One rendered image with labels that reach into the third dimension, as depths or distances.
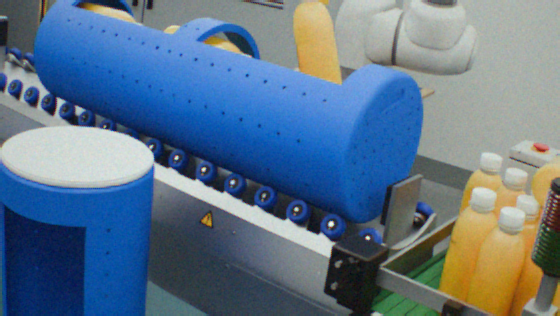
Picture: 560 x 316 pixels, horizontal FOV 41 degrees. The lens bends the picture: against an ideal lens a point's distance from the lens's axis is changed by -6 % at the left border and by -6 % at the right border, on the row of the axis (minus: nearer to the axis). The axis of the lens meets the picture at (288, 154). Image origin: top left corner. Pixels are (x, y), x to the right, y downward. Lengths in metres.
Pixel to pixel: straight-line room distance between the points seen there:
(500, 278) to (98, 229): 0.64
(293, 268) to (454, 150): 3.09
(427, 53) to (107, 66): 0.86
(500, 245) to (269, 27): 2.31
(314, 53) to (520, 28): 2.91
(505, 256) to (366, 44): 1.06
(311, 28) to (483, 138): 3.05
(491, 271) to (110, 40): 0.93
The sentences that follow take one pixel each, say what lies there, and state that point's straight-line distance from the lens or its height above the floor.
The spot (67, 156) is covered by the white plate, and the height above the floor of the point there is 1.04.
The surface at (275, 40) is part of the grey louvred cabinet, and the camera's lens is 3.33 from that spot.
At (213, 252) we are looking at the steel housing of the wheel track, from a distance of 1.54.
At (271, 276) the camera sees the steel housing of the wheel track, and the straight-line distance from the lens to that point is 1.45.
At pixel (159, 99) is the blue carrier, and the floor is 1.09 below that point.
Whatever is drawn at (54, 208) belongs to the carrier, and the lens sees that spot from 1.28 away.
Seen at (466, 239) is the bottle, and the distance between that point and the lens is 1.22.
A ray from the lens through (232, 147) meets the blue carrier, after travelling 1.44.
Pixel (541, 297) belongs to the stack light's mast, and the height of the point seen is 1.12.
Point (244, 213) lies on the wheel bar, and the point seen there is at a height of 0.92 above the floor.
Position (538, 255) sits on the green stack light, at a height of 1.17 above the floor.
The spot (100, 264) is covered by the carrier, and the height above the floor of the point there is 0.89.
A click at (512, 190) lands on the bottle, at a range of 1.36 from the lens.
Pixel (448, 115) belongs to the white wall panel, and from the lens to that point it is 4.42.
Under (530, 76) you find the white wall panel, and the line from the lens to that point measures 4.26.
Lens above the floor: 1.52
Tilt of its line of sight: 19 degrees down
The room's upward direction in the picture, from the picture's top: 8 degrees clockwise
